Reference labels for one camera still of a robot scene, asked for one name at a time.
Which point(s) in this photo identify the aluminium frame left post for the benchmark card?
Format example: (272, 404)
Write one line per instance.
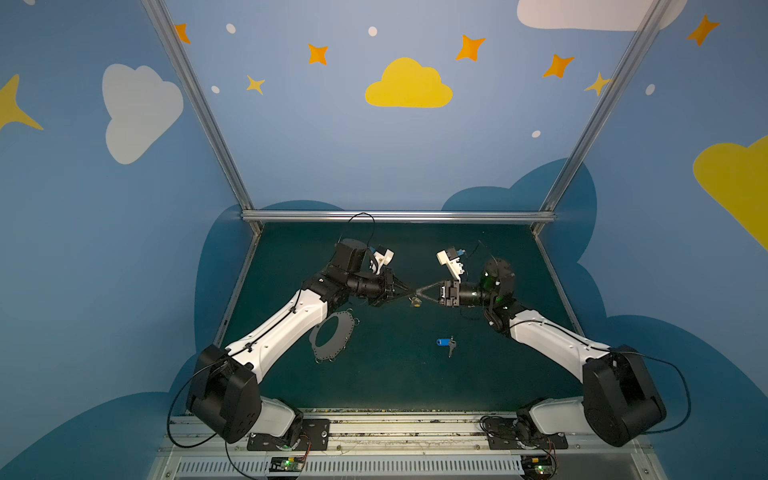
(162, 23)

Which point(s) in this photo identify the aluminium frame post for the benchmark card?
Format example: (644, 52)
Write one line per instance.
(162, 23)
(642, 40)

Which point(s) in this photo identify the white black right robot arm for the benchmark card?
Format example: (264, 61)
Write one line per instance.
(619, 399)

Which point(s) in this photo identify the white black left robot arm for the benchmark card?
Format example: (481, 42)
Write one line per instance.
(224, 392)

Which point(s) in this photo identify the grey ring-shaped metal plate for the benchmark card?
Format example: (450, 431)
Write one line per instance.
(328, 350)

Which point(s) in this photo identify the right green circuit board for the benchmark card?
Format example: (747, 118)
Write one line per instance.
(538, 466)

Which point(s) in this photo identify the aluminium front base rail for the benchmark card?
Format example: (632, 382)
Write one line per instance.
(399, 445)

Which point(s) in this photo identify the aluminium frame back rail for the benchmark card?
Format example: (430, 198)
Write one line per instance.
(432, 217)

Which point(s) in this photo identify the left green circuit board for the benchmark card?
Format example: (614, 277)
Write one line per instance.
(292, 465)

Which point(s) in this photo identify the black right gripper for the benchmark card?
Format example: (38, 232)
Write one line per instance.
(447, 293)

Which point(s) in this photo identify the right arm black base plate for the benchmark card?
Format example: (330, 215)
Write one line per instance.
(510, 433)

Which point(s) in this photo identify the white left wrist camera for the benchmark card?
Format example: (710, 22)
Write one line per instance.
(380, 258)

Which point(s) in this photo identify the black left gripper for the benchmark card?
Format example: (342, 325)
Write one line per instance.
(388, 285)

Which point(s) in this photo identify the aluminium frame right post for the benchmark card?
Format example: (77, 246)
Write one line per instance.
(642, 40)

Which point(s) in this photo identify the green circuit board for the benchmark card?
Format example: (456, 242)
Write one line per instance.
(538, 466)
(292, 465)

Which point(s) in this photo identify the green table mat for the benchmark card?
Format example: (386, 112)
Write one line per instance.
(392, 360)

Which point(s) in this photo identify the blue key tag with key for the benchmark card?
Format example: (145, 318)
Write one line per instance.
(448, 343)

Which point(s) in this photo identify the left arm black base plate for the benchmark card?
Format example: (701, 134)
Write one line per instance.
(301, 434)

